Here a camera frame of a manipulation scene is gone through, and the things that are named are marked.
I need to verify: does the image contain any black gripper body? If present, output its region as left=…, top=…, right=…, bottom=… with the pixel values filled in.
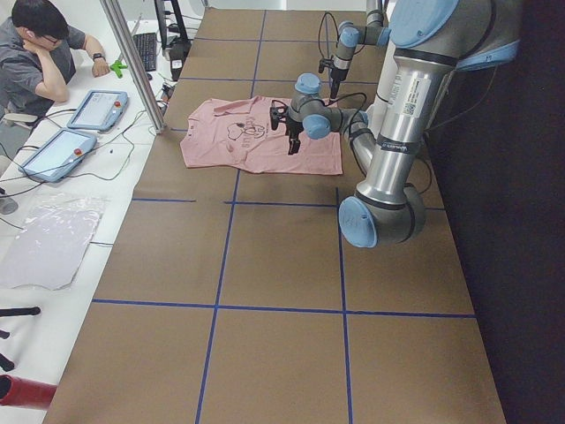
left=330, top=67, right=345, bottom=87
left=285, top=117, right=304, bottom=140

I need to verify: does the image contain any pink Snoopy t-shirt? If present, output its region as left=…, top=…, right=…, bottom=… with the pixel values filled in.
left=180, top=95, right=343, bottom=176

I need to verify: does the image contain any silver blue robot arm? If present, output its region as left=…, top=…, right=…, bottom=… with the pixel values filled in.
left=325, top=1, right=397, bottom=103
left=270, top=1, right=523, bottom=248

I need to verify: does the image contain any black keyboard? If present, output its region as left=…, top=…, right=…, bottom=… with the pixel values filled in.
left=132, top=33, right=157, bottom=72

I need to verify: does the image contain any green plastic tool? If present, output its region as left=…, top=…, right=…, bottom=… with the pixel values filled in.
left=109, top=59, right=128, bottom=79

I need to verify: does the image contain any far blue teach pendant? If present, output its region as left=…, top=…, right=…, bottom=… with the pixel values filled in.
left=67, top=90, right=129, bottom=132

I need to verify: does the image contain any blue teach pendant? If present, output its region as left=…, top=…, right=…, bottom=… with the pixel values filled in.
left=19, top=129, right=97, bottom=183
left=67, top=90, right=129, bottom=132

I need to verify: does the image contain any near blue teach pendant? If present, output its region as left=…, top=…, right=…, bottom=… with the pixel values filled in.
left=19, top=129, right=97, bottom=183

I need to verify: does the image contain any seated person grey shirt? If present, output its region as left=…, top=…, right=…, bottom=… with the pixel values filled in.
left=1, top=0, right=110, bottom=117

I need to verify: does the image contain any white foam sheet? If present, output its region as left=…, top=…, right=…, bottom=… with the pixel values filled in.
left=1, top=193, right=109, bottom=291

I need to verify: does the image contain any red cylinder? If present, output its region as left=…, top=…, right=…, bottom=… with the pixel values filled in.
left=1, top=375, right=57, bottom=410

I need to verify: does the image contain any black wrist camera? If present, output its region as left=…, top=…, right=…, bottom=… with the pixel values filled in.
left=269, top=100, right=288, bottom=131
left=318, top=57, right=334, bottom=73

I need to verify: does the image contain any aluminium frame post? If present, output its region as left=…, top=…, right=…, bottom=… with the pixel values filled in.
left=100, top=0, right=165, bottom=134

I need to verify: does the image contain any black camera tripod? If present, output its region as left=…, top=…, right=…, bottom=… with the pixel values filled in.
left=0, top=305, right=41, bottom=373

